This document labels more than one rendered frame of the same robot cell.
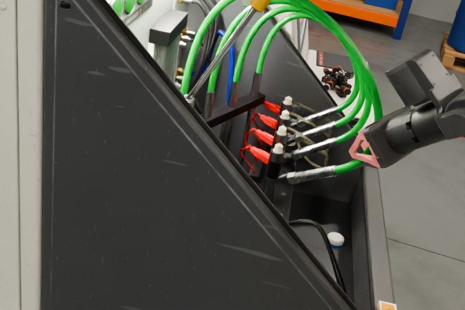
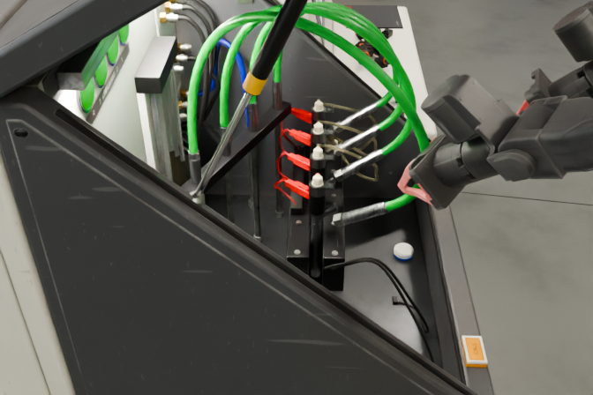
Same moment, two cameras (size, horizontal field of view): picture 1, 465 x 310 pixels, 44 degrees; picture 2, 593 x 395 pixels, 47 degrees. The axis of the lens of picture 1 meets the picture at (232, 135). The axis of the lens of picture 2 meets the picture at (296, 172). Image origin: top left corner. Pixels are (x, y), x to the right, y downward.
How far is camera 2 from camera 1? 17 cm
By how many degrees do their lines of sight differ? 9
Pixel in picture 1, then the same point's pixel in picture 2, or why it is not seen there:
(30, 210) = (46, 344)
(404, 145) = (459, 182)
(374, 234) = (446, 248)
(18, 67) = not seen: outside the picture
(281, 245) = (339, 329)
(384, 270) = (462, 293)
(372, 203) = not seen: hidden behind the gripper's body
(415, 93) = (461, 130)
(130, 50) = (113, 167)
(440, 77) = (486, 108)
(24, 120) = (11, 258)
